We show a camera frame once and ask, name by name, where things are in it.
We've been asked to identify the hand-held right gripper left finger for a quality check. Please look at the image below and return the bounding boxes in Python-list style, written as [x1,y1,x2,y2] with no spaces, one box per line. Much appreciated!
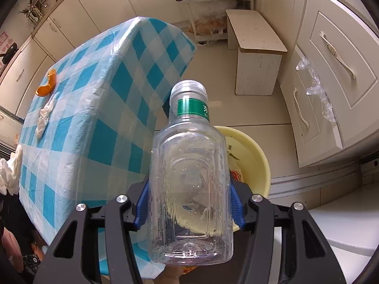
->
[34,180,150,284]

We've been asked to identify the black wok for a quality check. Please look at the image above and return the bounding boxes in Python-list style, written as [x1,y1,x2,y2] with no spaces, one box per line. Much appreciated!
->
[0,43,18,64]

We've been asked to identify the yellow plastic basin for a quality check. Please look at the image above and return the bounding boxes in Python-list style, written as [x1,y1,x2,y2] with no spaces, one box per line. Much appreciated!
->
[175,126,271,233]

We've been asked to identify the orange peel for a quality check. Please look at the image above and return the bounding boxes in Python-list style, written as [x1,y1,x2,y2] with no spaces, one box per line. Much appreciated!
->
[36,69,57,97]

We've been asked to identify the pink patterned wall sticker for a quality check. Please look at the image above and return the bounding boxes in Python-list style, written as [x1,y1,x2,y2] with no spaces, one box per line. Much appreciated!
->
[0,31,10,66]

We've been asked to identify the white kitchen base cabinets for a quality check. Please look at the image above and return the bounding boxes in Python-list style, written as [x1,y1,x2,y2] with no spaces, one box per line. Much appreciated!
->
[32,0,193,64]

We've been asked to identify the translucent food bag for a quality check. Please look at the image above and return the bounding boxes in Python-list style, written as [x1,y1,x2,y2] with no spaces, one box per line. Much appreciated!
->
[189,4,237,37]

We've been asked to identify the white storage rack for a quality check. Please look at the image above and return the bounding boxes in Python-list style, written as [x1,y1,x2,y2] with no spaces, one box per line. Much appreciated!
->
[177,0,256,44]

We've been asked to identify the plain white plastic bag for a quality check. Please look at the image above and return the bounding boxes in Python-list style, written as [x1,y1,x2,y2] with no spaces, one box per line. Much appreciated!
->
[0,145,24,196]

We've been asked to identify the kitchen utensil rack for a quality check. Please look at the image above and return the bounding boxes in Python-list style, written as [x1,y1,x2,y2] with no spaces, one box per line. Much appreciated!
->
[18,0,57,26]

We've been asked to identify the small white stool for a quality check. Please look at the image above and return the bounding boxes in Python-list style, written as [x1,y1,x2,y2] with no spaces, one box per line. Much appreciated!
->
[225,9,288,96]

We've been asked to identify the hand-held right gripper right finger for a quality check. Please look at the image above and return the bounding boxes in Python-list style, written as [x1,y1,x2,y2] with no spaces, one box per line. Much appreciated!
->
[230,178,347,284]

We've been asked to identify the clear plastic bag on handle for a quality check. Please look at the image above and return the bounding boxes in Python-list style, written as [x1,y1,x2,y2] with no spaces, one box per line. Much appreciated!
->
[295,58,338,125]

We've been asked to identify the blue white checkered tablecloth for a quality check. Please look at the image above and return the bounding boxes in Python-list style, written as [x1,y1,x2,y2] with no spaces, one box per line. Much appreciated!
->
[18,16,197,279]

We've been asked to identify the clear plastic bottle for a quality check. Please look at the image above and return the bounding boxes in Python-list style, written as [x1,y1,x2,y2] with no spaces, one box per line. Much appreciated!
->
[147,80,234,265]

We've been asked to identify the white cabinet with curved handles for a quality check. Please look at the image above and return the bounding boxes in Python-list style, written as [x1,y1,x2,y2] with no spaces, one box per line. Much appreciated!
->
[278,0,379,169]

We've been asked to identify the red printed white plastic bag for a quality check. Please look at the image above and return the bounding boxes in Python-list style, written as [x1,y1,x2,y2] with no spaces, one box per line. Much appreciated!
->
[226,143,246,184]

